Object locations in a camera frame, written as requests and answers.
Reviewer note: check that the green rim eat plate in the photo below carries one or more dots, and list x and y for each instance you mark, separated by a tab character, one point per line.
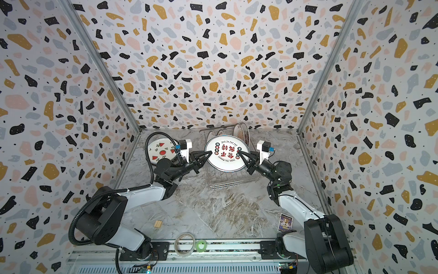
224	149

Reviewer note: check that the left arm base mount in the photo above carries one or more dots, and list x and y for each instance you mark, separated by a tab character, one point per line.
151	251

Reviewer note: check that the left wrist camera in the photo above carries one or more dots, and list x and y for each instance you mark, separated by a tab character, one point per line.
182	150

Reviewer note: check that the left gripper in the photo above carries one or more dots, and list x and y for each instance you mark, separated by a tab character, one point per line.
196	157

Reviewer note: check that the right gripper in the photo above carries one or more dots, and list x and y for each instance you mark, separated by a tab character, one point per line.
258	162

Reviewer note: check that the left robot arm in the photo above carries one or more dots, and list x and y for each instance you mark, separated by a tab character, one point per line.
99	221

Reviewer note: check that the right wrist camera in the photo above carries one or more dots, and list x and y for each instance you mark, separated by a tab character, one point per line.
265	150

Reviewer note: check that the green tape roll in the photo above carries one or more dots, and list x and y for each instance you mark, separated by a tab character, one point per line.
201	245

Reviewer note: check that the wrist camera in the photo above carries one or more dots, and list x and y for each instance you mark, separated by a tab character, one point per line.
182	150
265	150

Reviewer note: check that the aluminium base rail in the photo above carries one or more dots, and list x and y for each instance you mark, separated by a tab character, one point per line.
222	256

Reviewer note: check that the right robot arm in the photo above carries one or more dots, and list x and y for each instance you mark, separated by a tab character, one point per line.
324	242

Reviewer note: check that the small wooden block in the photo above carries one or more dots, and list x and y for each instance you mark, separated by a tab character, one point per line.
158	224

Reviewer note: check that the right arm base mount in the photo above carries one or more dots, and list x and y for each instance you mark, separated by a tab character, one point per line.
272	249

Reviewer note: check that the clear tape roll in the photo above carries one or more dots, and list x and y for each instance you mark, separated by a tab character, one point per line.
184	244

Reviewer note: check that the wire dish rack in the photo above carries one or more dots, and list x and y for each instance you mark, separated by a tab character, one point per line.
219	179

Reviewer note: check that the watermelon blue rim plate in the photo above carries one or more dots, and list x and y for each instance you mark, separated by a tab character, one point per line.
159	149

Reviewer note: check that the colourful card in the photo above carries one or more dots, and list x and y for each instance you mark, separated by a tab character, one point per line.
285	223

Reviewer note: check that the orange sunburst plate front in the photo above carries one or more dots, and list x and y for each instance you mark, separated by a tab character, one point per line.
210	135

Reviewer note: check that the orange sunburst plate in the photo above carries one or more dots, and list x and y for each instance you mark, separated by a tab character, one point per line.
210	135
221	132
238	131

